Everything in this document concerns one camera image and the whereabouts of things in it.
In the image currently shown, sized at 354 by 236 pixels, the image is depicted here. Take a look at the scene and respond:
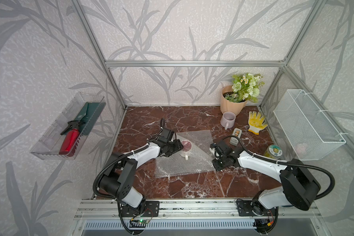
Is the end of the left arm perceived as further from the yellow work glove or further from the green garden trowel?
the yellow work glove

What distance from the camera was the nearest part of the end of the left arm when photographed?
682mm

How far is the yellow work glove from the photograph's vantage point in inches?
42.2

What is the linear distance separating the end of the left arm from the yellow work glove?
1.91 ft
